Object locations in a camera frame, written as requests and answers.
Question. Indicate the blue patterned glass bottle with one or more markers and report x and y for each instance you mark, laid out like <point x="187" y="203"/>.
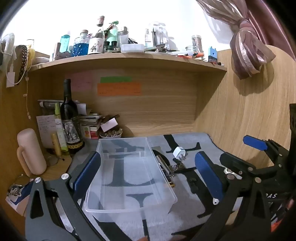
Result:
<point x="81" y="45"/>

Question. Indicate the small white plastic piece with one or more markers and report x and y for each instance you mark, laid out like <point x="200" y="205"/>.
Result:
<point x="215" y="202"/>

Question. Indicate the teal bottle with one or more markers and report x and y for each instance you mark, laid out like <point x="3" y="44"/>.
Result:
<point x="64" y="44"/>

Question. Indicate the rolled printed paper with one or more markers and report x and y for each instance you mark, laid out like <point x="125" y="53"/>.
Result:
<point x="46" y="103"/>

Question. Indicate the small box with fruit print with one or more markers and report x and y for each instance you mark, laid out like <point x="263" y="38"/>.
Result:
<point x="86" y="132"/>

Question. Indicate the small red box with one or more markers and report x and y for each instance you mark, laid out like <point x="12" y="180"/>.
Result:
<point x="94" y="133"/>

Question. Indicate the green sticky note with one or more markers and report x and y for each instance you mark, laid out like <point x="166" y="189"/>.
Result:
<point x="115" y="79"/>

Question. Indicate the clear plastic storage box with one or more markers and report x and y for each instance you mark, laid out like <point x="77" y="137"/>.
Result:
<point x="129" y="176"/>

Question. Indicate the blue and white booklet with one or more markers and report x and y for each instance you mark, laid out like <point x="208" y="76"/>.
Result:
<point x="17" y="201"/>

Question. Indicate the silver bottle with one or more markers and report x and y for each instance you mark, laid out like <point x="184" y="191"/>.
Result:
<point x="124" y="34"/>

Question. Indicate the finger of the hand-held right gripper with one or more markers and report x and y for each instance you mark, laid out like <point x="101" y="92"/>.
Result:
<point x="254" y="141"/>
<point x="235" y="162"/>

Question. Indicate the clear glass jar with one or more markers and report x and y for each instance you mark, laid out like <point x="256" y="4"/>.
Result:
<point x="159" y="34"/>

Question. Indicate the bowl of trinkets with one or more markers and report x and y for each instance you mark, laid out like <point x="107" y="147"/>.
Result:
<point x="111" y="134"/>

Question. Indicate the white plastic container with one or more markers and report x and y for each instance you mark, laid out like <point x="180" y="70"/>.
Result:
<point x="132" y="48"/>

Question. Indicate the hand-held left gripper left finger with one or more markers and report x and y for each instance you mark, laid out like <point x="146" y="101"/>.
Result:
<point x="87" y="171"/>

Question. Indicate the white illustrated bottle with cork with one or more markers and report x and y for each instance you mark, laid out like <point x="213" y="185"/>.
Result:
<point x="97" y="41"/>

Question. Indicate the handwritten paper note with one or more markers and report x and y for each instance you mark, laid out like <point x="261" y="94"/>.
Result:
<point x="45" y="129"/>

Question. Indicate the stack of papers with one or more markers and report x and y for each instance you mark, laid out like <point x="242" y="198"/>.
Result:
<point x="90" y="118"/>

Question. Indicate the wooden shelf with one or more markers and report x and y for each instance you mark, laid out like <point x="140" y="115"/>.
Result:
<point x="127" y="59"/>

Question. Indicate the white cloth bag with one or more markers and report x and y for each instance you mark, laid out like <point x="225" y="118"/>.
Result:
<point x="8" y="44"/>

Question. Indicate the white folded paper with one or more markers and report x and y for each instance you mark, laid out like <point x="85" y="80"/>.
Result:
<point x="81" y="107"/>

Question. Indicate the black pen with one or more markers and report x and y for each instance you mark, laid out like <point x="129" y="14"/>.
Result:
<point x="59" y="158"/>

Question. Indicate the grey mat with black letters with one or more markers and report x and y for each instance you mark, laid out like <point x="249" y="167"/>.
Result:
<point x="185" y="139"/>

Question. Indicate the glass jar with sticks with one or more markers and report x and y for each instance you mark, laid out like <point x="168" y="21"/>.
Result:
<point x="197" y="42"/>

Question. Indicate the black plastic gadget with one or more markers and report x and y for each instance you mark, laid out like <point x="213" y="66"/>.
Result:
<point x="193" y="185"/>

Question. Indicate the yellow tube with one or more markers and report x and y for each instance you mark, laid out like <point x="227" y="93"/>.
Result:
<point x="56" y="143"/>

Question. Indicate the white charger plug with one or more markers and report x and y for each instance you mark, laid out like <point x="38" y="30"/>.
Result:
<point x="178" y="151"/>

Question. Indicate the blue block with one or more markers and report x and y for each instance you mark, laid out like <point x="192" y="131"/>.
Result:
<point x="212" y="54"/>

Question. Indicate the green spray bottle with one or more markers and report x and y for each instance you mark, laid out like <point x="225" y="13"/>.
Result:
<point x="59" y="129"/>

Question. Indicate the dark wine bottle elephant label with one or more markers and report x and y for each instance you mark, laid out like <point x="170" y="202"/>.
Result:
<point x="69" y="111"/>

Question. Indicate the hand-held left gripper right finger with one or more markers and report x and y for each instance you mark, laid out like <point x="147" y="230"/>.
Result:
<point x="208" y="176"/>

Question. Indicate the pink tied curtain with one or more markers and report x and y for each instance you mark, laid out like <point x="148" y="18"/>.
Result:
<point x="245" y="39"/>

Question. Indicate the pink card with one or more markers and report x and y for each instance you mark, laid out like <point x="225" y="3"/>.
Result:
<point x="108" y="124"/>

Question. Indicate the green pump bottle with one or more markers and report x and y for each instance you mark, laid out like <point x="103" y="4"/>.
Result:
<point x="112" y="34"/>

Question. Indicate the orange sticky note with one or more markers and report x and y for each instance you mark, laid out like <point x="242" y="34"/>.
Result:
<point x="119" y="89"/>

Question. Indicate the pink sticky note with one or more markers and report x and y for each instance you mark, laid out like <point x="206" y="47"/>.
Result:
<point x="79" y="81"/>

